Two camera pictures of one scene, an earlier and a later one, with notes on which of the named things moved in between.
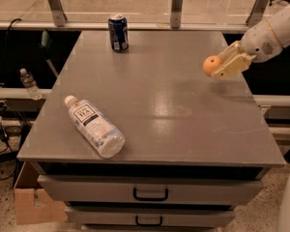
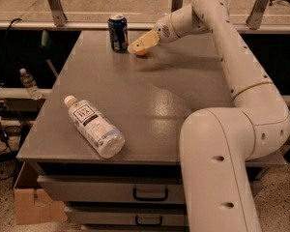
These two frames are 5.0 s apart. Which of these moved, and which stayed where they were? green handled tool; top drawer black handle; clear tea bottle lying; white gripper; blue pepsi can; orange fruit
Moved: orange fruit; white gripper
Stayed: top drawer black handle; green handled tool; clear tea bottle lying; blue pepsi can
